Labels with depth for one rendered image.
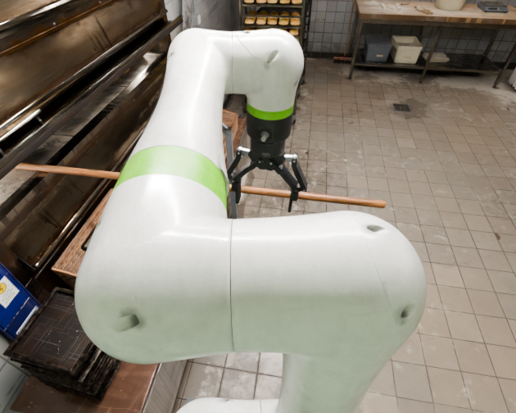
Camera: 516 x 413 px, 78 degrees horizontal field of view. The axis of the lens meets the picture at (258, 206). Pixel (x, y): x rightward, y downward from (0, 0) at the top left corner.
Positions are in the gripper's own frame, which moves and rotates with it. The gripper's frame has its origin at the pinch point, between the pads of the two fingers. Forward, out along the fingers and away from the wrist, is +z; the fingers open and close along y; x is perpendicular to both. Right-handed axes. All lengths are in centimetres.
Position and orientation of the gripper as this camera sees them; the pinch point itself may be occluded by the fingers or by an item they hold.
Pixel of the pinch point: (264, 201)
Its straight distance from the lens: 81.5
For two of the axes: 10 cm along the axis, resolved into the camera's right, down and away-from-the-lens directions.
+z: -0.3, 6.9, 7.2
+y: 9.8, 1.6, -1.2
